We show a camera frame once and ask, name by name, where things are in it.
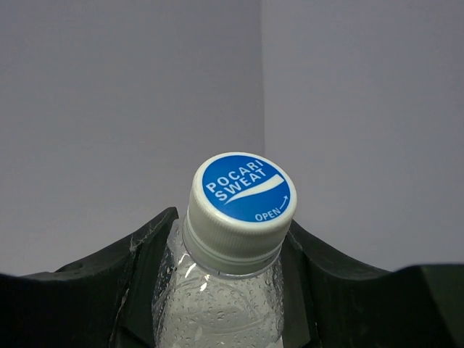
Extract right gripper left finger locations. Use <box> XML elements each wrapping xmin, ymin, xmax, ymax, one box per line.
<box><xmin>1</xmin><ymin>207</ymin><xmax>178</xmax><ymax>347</ymax></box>

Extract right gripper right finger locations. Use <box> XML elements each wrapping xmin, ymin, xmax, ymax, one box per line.
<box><xmin>281</xmin><ymin>223</ymin><xmax>463</xmax><ymax>347</ymax></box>

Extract clear bottle grey cap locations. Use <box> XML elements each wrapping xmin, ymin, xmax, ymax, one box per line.
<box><xmin>152</xmin><ymin>152</ymin><xmax>297</xmax><ymax>347</ymax></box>

